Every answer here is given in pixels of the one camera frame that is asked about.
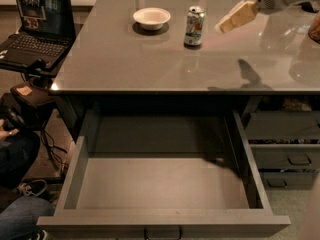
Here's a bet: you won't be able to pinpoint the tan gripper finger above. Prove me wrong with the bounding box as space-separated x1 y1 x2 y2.
215 1 259 34

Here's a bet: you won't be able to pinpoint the green white 7up can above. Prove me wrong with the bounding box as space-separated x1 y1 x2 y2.
184 6 206 46

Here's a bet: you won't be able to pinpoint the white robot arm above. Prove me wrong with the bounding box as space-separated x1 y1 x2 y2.
215 0 320 34

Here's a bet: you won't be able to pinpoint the open grey top drawer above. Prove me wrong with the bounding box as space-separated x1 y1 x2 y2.
38 111 290 240

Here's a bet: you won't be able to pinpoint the white bowl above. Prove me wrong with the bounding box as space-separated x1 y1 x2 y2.
133 8 171 31

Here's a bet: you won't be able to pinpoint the black laptop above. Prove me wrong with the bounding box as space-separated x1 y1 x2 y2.
0 0 76 72

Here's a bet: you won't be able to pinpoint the person leg in jeans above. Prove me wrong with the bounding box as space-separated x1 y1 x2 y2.
0 119 40 189

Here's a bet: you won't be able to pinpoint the dark sneaker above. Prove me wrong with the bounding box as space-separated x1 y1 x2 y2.
17 179 48 197

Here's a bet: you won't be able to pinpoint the black cables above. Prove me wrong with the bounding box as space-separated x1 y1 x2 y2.
39 117 69 177

